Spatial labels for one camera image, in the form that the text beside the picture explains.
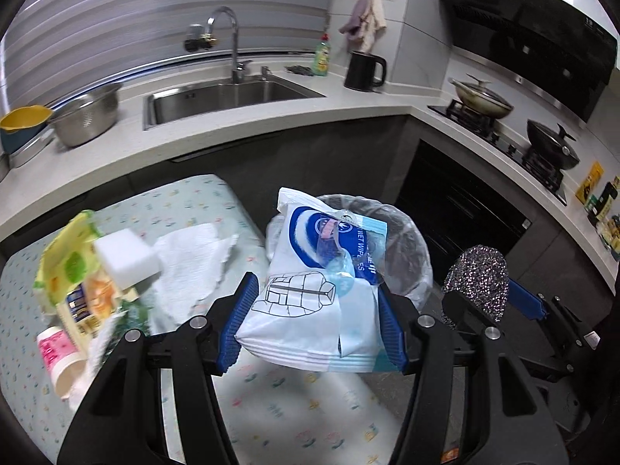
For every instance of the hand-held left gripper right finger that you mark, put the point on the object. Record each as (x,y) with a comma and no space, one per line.
(392,332)

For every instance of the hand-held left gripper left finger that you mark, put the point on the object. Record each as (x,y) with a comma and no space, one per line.
(237,322)

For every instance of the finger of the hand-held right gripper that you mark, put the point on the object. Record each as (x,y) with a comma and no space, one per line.
(528,300)
(460,312)

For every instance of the glittery silver scouring pad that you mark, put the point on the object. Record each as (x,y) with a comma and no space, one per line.
(477,271)

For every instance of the white blue wet wipes packet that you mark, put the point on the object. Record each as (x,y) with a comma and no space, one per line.
(300,319)

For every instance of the trash bin with plastic liner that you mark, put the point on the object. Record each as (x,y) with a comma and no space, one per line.
(402,237)

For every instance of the white sponge block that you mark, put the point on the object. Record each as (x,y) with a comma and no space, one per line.
(128,256)

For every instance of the white paper towel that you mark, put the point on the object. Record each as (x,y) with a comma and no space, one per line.
(193,261)

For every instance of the floral tablecloth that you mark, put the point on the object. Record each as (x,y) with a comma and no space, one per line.
(290,397)

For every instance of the black built-in oven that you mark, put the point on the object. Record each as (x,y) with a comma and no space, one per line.
(460,203)

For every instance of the black green packet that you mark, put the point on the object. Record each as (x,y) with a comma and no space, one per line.
(600,203)

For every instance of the yellow black packet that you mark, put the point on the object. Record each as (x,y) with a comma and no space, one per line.
(588,181)

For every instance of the black gas stove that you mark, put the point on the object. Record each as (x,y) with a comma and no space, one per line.
(508,147)

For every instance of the black frying pan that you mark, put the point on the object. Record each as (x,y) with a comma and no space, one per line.
(552,143)

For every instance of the yellow green snack packet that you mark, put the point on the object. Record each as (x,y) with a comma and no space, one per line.
(68,261)

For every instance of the white cup with pink label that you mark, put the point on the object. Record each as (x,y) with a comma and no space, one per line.
(55,353)

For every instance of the wok with glass lid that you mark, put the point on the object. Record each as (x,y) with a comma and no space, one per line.
(482,99)

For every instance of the stainless steel sink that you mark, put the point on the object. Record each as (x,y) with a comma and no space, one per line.
(218,97)

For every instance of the stainless steel colander bowl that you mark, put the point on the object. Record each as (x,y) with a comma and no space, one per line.
(87,121)

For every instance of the sink soap dispenser pump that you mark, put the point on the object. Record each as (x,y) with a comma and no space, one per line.
(265,72)

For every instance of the dark scouring pad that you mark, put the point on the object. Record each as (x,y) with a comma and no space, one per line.
(299,70)

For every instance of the black kettle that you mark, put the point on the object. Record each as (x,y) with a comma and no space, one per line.
(361,70)

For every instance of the black range hood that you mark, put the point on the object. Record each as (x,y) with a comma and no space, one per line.
(523,34)

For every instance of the green dish soap bottle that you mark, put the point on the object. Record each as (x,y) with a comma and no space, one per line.
(321,58)

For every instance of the chrome faucet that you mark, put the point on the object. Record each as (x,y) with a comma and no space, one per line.
(236,43)

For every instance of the faucet water filter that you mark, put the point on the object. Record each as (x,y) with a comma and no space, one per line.
(196,38)

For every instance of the blue basin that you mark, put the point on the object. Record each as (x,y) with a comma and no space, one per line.
(14,141)

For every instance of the yellow bowl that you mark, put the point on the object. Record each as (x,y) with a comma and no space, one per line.
(24,117)

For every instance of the cream hanging cloth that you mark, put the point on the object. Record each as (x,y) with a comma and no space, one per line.
(375,19)

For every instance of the purple hanging cloth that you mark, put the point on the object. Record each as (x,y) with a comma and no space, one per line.
(356,22)

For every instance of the striped window blind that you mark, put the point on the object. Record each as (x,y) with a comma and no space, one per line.
(145,9)

